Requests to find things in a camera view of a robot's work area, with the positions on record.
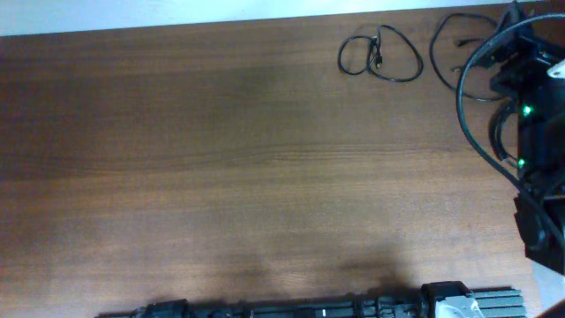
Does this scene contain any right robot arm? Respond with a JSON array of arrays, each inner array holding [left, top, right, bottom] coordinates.
[[476, 2, 564, 274]]

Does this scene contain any thick black cable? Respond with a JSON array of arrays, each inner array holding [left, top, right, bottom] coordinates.
[[429, 11, 516, 103]]

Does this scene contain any thin black usb cable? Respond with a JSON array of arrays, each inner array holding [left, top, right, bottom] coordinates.
[[337, 24, 425, 84]]

